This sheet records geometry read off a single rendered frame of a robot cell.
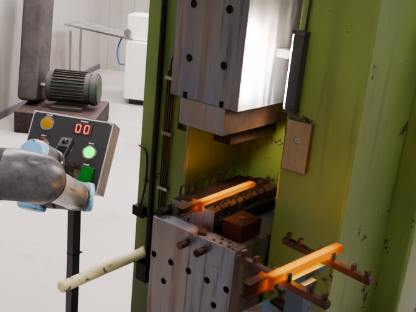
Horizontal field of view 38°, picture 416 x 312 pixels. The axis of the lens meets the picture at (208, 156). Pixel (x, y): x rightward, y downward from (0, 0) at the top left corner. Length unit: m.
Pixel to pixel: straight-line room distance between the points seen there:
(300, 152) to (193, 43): 0.51
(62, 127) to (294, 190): 0.94
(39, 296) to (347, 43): 2.28
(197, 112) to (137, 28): 5.60
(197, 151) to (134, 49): 5.27
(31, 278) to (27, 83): 3.19
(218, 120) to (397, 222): 0.84
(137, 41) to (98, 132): 5.28
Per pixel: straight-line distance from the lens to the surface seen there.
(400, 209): 2.41
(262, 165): 2.55
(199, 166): 2.41
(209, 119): 2.05
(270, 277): 1.65
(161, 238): 2.25
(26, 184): 1.35
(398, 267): 2.49
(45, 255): 3.92
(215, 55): 2.01
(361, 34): 1.89
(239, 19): 1.95
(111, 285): 3.60
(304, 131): 1.99
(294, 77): 1.97
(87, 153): 2.35
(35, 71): 6.48
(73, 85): 6.32
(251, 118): 2.14
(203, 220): 2.17
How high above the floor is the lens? 1.83
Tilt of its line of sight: 18 degrees down
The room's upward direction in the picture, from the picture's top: 6 degrees clockwise
